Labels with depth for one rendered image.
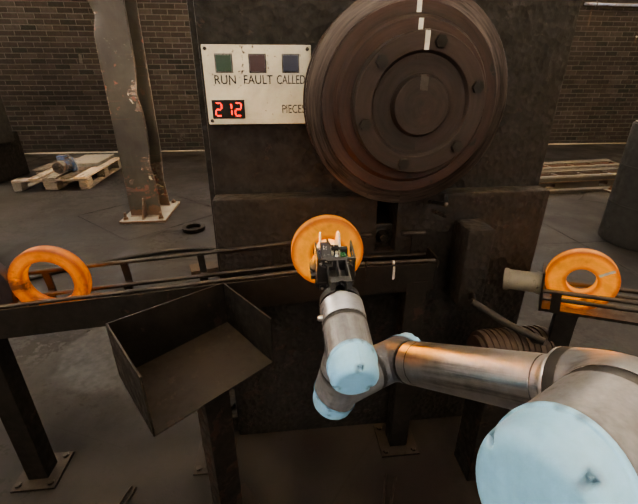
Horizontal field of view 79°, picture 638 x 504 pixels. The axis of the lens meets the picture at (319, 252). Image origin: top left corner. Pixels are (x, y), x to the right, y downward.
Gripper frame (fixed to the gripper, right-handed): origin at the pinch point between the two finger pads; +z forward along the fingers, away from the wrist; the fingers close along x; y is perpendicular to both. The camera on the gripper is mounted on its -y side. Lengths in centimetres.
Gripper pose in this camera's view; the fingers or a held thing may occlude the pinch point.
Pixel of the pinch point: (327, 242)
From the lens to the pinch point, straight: 84.3
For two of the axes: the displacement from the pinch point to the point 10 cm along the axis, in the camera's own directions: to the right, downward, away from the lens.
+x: -9.9, 0.6, -0.8
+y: 0.1, -7.7, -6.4
